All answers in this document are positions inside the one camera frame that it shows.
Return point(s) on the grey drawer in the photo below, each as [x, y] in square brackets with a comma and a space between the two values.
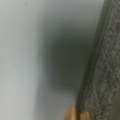
[99, 97]

